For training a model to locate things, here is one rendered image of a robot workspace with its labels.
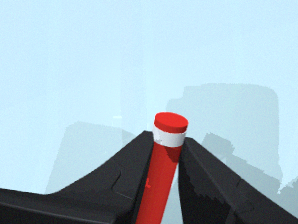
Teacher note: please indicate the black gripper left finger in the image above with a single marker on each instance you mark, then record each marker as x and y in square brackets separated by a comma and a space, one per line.
[110, 194]

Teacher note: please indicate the red peg with white band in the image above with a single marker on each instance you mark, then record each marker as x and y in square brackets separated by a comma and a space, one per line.
[169, 130]

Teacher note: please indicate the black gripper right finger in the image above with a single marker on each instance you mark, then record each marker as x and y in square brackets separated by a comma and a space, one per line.
[211, 193]

